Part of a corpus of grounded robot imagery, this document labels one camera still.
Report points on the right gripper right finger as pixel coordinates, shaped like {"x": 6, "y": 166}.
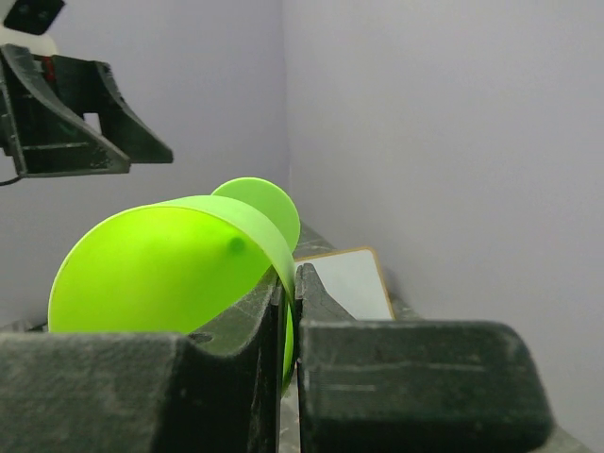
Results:
{"x": 412, "y": 386}

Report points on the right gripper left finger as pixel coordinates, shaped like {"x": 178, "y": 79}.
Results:
{"x": 216, "y": 389}

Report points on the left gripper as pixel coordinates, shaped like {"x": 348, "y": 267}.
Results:
{"x": 46, "y": 135}

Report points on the green wine glass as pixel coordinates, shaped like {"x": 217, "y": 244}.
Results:
{"x": 174, "y": 265}

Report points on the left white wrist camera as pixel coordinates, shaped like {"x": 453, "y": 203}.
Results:
{"x": 25, "y": 23}

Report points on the small whiteboard with wooden frame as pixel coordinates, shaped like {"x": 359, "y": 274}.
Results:
{"x": 353, "y": 278}

